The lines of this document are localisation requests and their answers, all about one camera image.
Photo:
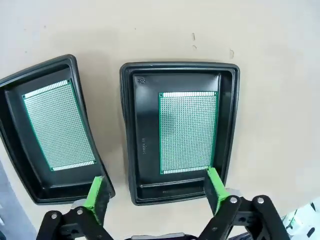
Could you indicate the black ESD tray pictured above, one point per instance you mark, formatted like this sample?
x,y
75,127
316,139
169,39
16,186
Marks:
x,y
62,182
145,125

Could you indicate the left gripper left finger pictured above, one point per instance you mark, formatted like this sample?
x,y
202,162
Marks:
x,y
96,200

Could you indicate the green perforated PCB board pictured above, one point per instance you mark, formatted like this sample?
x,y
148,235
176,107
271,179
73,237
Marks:
x,y
60,125
187,130

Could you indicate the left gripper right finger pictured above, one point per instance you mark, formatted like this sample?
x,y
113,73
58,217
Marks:
x,y
215,192

